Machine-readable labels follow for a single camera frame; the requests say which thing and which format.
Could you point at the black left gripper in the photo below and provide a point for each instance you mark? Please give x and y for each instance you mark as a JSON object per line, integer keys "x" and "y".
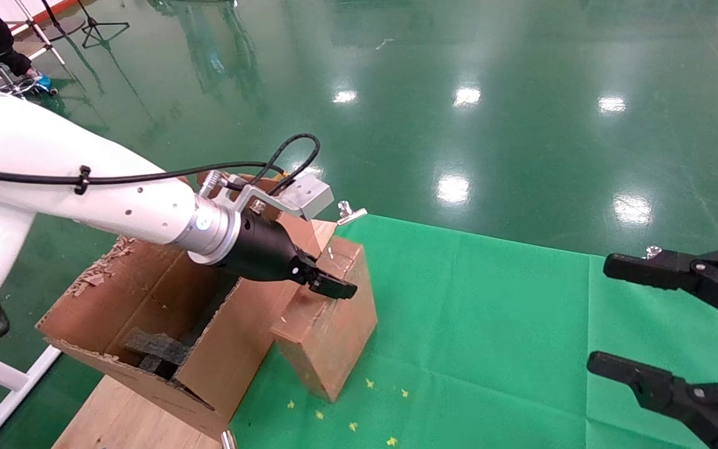
{"x": 259, "y": 249}

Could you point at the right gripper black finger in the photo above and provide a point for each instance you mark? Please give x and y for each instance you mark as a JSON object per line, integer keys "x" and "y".
{"x": 695, "y": 405}
{"x": 695, "y": 274}

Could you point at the small cardboard box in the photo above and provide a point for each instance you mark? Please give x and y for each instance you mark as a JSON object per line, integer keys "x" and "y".
{"x": 334, "y": 337}

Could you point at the large open cardboard carton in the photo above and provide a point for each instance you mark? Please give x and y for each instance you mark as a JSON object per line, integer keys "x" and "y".
{"x": 240, "y": 349}

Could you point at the green cloth mat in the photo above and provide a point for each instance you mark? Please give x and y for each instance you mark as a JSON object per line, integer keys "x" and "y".
{"x": 490, "y": 324}

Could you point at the black foam piece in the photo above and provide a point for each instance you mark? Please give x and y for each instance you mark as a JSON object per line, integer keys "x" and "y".
{"x": 153, "y": 349}

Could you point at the black tripod stand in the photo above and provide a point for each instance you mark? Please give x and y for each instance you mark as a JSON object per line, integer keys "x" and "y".
{"x": 92, "y": 22}

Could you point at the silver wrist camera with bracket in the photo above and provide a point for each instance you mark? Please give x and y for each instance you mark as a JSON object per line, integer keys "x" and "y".
{"x": 309, "y": 196}

